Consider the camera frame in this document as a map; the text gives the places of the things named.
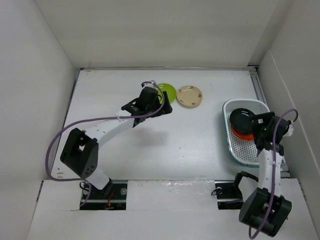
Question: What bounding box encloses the lime green plate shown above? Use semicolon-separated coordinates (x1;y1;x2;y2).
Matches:
155;83;176;104

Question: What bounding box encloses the black plate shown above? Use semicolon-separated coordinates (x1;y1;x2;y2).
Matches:
229;108;255;134

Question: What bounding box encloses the orange plate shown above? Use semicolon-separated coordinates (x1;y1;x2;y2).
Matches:
231;126;254;141

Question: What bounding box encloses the cream plate with small motifs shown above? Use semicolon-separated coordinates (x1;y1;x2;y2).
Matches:
176;85;203;108

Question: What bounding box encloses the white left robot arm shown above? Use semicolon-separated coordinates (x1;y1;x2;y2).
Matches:
60;86;173;199

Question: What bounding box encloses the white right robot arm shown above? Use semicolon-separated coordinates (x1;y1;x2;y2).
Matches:
238;112;293;240

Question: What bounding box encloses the white perforated plastic bin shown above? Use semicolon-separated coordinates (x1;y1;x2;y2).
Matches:
222;98;270;168

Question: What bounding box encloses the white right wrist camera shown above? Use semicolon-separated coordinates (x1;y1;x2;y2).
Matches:
283;123;294;137

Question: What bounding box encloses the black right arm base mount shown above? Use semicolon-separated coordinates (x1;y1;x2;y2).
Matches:
211;181;244;210

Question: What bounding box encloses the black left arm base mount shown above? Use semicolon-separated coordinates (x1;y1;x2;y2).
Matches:
79;181;128;211

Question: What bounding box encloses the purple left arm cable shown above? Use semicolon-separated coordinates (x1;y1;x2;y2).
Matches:
44;80;166;208

